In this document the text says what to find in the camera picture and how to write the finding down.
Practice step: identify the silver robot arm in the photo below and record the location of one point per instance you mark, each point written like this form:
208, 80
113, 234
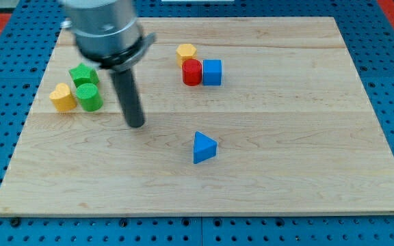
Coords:
107, 32

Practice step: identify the yellow hexagon block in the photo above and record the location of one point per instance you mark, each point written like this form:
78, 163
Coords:
185, 52

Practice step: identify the green star block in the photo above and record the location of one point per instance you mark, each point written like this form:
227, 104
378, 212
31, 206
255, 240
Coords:
83, 74

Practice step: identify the blue triangle block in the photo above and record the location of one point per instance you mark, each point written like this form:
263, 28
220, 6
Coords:
204, 147

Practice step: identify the red cylinder block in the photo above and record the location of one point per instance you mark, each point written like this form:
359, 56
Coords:
192, 72

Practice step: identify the blue cube block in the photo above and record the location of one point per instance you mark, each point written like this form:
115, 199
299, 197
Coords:
212, 72

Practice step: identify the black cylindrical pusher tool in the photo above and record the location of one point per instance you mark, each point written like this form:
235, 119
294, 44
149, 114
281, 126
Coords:
128, 97

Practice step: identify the wooden board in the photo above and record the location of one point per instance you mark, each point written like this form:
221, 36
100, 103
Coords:
296, 133

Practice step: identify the green cylinder block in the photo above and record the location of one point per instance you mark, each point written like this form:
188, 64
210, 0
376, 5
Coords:
89, 97

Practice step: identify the yellow heart block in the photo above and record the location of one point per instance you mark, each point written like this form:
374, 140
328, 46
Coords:
62, 98

